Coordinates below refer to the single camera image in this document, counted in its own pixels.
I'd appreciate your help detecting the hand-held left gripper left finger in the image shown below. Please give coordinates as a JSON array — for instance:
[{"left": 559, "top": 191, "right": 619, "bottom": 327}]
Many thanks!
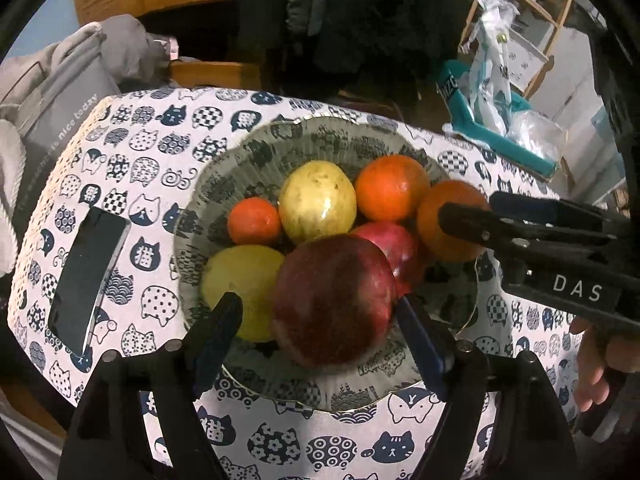
[{"left": 60, "top": 291, "right": 245, "bottom": 480}]

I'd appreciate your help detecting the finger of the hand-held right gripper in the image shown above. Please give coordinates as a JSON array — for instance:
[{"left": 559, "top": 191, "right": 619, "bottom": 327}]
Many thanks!
[
  {"left": 437, "top": 200, "right": 541, "bottom": 283},
  {"left": 489, "top": 190, "right": 630, "bottom": 248}
]

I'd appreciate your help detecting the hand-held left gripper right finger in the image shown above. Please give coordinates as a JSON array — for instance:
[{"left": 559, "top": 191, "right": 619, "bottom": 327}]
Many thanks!
[{"left": 396, "top": 294, "right": 582, "bottom": 480}]

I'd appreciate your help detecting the orange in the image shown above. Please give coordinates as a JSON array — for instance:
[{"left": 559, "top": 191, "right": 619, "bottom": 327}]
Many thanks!
[
  {"left": 354, "top": 155, "right": 431, "bottom": 223},
  {"left": 416, "top": 180, "right": 493, "bottom": 263}
]

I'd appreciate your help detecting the yellow lemon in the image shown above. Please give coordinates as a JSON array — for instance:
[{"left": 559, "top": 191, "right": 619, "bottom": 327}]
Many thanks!
[{"left": 200, "top": 245, "right": 286, "bottom": 343}]

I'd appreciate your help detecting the red apple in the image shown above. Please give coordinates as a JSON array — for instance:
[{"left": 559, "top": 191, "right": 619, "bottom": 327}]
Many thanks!
[
  {"left": 350, "top": 221, "right": 426, "bottom": 301},
  {"left": 272, "top": 235, "right": 398, "bottom": 373}
]

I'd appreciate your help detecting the small tangerine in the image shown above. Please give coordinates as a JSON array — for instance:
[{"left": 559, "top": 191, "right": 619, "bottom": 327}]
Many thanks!
[{"left": 227, "top": 197, "right": 282, "bottom": 247}]

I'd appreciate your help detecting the yellow green pear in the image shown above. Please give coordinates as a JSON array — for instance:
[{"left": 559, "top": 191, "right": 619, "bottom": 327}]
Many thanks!
[{"left": 277, "top": 160, "right": 357, "bottom": 245}]

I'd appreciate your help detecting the green patterned glass plate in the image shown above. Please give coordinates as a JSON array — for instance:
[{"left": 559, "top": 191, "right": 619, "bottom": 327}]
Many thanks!
[{"left": 172, "top": 116, "right": 481, "bottom": 413}]

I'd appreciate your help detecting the person's right hand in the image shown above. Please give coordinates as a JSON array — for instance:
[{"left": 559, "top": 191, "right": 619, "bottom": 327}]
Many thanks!
[{"left": 569, "top": 314, "right": 632, "bottom": 413}]

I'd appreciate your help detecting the clear plastic bag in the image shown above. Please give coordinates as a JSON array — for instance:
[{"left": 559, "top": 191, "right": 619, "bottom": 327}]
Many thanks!
[{"left": 507, "top": 110, "right": 569, "bottom": 162}]

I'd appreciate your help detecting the teal plastic basket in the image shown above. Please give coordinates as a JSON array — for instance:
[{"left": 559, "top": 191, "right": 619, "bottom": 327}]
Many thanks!
[{"left": 435, "top": 60, "right": 557, "bottom": 179}]

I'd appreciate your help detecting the black smartphone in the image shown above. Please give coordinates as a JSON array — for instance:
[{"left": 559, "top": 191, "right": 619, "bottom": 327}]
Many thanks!
[{"left": 47, "top": 207, "right": 132, "bottom": 356}]

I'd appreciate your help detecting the white printed rice bag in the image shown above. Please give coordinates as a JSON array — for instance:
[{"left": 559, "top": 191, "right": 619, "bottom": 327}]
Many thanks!
[{"left": 460, "top": 0, "right": 531, "bottom": 132}]

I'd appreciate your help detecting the cat print tablecloth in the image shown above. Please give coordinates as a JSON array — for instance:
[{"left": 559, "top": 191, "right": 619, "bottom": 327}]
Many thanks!
[{"left": 7, "top": 87, "right": 586, "bottom": 480}]

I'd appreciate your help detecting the wooden shelf rack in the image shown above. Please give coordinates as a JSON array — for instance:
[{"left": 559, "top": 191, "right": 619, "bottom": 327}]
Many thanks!
[{"left": 457, "top": 0, "right": 576, "bottom": 102}]

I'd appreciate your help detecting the black hooded coat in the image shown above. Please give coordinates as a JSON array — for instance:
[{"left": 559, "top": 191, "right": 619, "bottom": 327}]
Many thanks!
[{"left": 315, "top": 0, "right": 471, "bottom": 106}]

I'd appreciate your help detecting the beige knit cloth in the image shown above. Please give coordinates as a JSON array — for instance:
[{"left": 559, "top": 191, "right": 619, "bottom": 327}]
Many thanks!
[{"left": 0, "top": 120, "right": 27, "bottom": 277}]

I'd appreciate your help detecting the wooden drawer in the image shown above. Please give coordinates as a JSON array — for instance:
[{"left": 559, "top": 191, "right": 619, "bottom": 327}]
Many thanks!
[{"left": 170, "top": 60, "right": 262, "bottom": 92}]

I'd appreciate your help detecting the grey laundry bag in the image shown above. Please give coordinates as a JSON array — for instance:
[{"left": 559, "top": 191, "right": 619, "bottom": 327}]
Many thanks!
[{"left": 0, "top": 35, "right": 124, "bottom": 242}]

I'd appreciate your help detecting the pink patterned cloth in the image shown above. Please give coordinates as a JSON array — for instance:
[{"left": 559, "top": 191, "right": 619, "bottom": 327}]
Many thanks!
[{"left": 155, "top": 35, "right": 181, "bottom": 62}]

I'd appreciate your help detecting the dark padded jacket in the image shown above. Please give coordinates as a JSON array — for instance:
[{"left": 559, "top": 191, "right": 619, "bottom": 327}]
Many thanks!
[{"left": 235, "top": 0, "right": 331, "bottom": 76}]

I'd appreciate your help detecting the grey clothes pile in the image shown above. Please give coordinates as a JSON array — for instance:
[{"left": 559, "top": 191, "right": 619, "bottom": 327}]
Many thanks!
[{"left": 97, "top": 14, "right": 173, "bottom": 94}]

